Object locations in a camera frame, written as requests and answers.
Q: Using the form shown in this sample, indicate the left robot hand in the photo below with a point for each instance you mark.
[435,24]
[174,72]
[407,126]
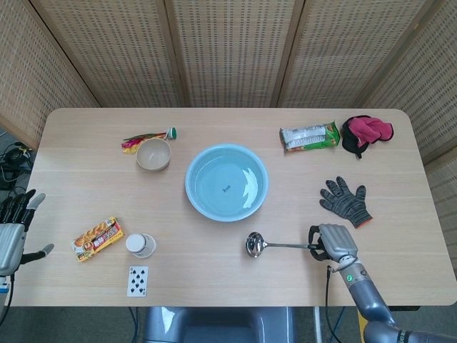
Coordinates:
[10,246]

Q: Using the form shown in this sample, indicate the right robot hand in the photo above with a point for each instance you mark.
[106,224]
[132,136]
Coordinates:
[333,241]

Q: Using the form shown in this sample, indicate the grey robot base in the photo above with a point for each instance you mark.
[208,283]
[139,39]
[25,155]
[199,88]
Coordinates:
[218,324]

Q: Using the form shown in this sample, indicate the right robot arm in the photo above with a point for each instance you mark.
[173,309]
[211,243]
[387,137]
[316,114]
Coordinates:
[375,300]

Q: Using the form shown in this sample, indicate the light blue basin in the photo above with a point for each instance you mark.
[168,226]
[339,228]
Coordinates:
[226,182]

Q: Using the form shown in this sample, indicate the grey striped work glove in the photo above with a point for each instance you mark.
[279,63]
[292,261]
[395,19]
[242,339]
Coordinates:
[345,203]

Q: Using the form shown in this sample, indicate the yellow food box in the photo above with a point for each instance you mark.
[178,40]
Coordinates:
[98,239]

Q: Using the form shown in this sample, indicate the green white snack packet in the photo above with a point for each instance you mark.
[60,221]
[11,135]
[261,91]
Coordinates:
[309,137]

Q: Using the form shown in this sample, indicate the pink black cloth mitt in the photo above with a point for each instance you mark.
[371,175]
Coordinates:
[365,134]

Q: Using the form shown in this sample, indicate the white paper cup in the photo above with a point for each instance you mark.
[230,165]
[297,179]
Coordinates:
[140,245]

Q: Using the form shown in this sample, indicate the nine of spades card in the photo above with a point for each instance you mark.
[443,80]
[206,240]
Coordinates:
[137,281]

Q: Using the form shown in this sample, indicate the beige bowl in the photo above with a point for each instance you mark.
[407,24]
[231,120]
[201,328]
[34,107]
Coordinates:
[153,154]

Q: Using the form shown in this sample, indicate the colourful feather shuttlecock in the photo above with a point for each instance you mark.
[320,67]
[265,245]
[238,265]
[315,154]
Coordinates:
[150,139]

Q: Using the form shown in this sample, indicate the woven folding screen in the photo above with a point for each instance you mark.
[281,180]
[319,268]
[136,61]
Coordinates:
[228,53]

